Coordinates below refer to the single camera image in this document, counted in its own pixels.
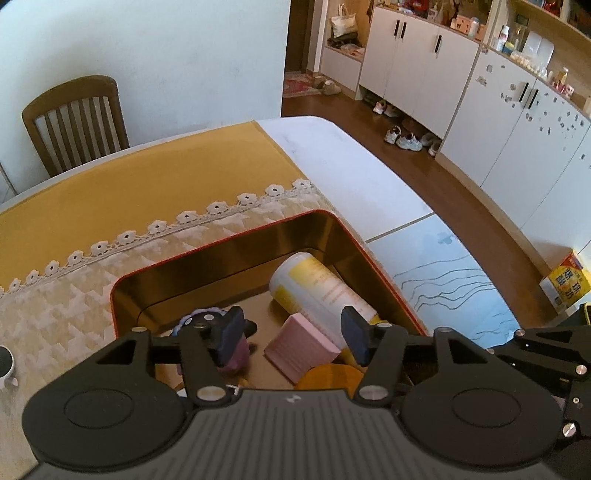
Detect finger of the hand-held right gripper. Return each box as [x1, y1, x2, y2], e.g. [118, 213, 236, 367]
[512, 323, 591, 352]
[488, 345, 591, 387]

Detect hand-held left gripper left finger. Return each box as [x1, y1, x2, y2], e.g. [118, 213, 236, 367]
[90, 307, 246, 408]

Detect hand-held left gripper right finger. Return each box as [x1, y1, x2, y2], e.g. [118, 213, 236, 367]
[341, 305, 498, 408]

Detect purple toy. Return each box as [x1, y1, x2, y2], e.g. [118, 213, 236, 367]
[175, 308, 252, 374]

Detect orange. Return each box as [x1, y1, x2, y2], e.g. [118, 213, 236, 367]
[295, 364, 365, 400]

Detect pink rectangular block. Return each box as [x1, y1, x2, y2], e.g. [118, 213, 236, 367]
[264, 314, 342, 385]

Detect white bottle yellow label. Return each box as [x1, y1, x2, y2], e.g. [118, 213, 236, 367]
[269, 251, 380, 352]

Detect red tin box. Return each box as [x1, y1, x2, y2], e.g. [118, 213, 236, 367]
[110, 209, 428, 398]

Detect white sunglasses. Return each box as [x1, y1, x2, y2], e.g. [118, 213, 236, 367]
[0, 346, 18, 389]

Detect yellow carton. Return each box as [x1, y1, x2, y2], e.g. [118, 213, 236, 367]
[540, 251, 591, 311]

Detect yellow table runner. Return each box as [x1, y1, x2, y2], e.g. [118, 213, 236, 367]
[0, 121, 308, 291]

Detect white cabinet with stickers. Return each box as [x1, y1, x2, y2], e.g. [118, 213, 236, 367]
[434, 46, 591, 282]

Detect patterned door rug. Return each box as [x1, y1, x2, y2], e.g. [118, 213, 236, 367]
[283, 73, 324, 99]

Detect brown wooden chair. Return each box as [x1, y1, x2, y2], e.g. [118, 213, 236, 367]
[21, 75, 131, 177]

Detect low white bench cabinet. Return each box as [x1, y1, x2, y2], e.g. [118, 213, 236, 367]
[320, 44, 363, 100]

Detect white four-door shoe cabinet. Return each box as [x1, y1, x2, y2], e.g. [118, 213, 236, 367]
[358, 4, 483, 139]

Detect white tote bag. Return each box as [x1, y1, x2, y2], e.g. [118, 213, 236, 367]
[329, 4, 358, 40]

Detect small beige pink box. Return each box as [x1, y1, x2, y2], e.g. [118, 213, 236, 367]
[450, 14, 481, 38]

